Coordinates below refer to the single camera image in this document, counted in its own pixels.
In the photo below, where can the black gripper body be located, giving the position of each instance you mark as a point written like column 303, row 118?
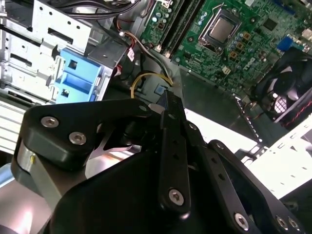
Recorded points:
column 117, row 200

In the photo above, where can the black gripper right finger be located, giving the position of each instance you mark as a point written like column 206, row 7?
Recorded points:
column 221, row 173

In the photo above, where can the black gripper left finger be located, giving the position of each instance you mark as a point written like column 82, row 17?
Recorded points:
column 80, row 114

